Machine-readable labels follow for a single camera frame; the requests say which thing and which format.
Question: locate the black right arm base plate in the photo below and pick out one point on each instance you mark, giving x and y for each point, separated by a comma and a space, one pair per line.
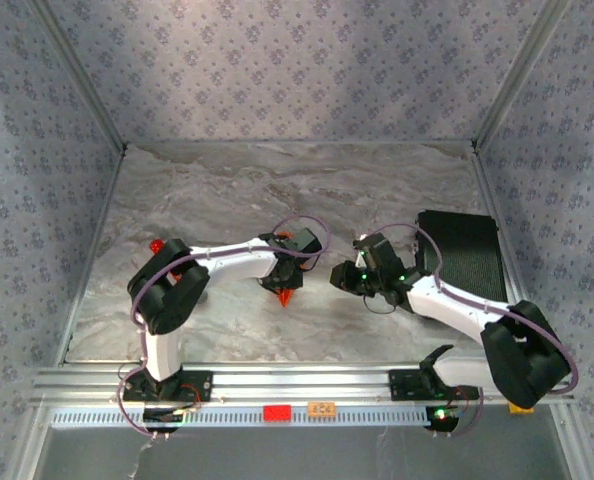
402, 385

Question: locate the yellow toy brick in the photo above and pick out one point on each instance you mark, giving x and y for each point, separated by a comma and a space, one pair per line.
519, 410

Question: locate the small orange wooden tag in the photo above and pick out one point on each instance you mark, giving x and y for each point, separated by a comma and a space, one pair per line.
321, 409

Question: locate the red toy brick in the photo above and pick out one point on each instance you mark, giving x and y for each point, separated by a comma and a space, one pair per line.
277, 413

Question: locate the orange paper sheet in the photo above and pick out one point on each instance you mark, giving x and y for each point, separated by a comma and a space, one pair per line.
284, 298

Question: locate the red textured cylinder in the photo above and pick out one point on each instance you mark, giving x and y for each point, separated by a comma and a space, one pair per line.
155, 246

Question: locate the aluminium corner post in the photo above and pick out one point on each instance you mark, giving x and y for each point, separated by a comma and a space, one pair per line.
510, 85
89, 86

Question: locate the black mesh case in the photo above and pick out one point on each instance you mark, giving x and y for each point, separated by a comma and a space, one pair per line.
467, 250

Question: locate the aluminium mounting rail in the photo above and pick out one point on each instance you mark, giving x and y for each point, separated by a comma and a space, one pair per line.
302, 385

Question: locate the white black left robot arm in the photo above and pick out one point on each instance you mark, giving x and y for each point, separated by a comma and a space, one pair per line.
237, 257

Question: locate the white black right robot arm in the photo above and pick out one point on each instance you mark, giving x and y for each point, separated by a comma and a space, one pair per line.
447, 307

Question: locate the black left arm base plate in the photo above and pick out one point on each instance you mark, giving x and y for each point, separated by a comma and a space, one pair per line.
202, 387

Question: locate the aluminium side rail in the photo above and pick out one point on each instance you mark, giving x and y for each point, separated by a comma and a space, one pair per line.
488, 190
93, 255

